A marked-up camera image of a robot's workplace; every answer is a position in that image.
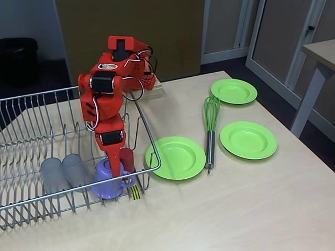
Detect red plastic cup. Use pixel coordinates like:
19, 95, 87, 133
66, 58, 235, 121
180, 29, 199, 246
119, 147, 136, 175

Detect purple plastic mug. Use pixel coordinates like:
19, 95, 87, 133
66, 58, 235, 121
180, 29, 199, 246
91, 158, 137, 200

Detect translucent grey plastic cup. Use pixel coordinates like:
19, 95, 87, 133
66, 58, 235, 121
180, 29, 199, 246
61, 153, 94, 193
40, 158, 69, 196

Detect green plastic plate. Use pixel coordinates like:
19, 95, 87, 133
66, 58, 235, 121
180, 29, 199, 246
145, 135, 207, 181
210, 78, 258, 105
219, 121, 278, 161

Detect green whisk with metal handle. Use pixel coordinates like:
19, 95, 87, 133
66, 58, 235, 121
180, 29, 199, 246
204, 95, 222, 175

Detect yellow black striped tape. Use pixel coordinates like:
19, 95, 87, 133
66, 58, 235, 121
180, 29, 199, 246
130, 185, 142, 202

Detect wooden base block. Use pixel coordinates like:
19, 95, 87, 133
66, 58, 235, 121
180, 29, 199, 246
125, 78, 165, 101

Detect brown cork board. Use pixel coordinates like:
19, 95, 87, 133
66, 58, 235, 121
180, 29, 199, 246
53, 0, 205, 87

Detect black waste bin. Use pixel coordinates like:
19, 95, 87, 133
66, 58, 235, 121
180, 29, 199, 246
0, 38, 39, 87

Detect grey shutter-door cabinet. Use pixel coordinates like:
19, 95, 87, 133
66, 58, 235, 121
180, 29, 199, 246
200, 0, 252, 65

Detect grey cabinet with key lock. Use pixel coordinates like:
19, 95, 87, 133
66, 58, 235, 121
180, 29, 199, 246
245, 0, 335, 123

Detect beige side table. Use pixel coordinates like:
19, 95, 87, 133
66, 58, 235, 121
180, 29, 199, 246
290, 39, 335, 138

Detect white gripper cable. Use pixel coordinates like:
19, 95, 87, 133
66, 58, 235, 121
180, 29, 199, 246
86, 49, 152, 131

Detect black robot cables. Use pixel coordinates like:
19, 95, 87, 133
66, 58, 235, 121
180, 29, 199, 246
121, 48, 159, 101

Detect metal wire dish rack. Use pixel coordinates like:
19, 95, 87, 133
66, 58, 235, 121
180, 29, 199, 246
0, 79, 162, 231

